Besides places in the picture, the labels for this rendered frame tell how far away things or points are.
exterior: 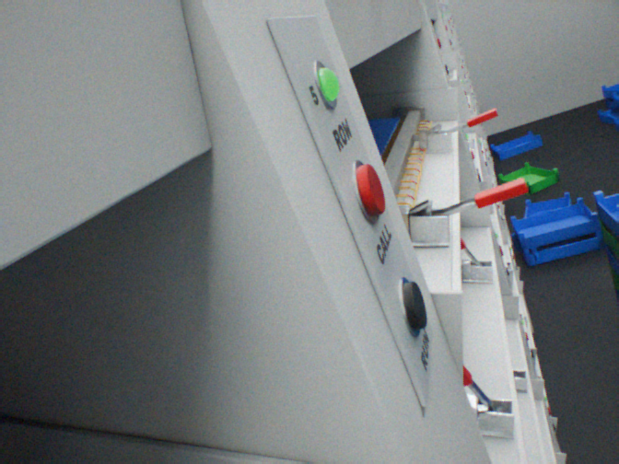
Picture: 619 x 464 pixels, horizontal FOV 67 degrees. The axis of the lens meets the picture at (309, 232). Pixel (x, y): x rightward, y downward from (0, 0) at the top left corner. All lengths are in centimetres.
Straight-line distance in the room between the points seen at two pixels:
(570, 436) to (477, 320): 92
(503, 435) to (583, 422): 106
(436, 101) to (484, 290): 31
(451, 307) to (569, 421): 133
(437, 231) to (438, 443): 22
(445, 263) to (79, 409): 25
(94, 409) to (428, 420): 11
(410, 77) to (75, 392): 70
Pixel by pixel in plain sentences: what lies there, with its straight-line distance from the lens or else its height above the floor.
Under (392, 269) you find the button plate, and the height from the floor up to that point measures 103.
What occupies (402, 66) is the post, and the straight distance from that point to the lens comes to 80.
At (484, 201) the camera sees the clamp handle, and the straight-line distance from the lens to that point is 36.
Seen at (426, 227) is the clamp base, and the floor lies 96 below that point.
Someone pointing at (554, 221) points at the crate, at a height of 8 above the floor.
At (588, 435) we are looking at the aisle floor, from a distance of 151.
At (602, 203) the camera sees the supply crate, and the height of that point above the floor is 45.
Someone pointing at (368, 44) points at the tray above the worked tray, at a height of 110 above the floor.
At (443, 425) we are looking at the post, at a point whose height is 97.
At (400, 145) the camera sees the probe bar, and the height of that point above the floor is 98.
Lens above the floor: 110
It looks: 17 degrees down
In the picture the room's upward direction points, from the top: 23 degrees counter-clockwise
